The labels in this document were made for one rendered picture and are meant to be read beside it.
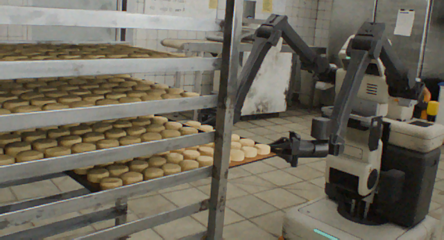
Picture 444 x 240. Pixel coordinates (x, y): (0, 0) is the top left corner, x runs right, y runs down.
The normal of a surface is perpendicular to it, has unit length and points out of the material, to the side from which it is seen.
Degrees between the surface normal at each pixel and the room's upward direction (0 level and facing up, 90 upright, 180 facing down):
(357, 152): 98
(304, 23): 90
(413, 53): 90
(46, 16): 90
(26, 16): 90
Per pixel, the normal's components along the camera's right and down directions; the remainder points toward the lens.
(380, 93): -0.73, 0.23
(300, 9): 0.60, 0.22
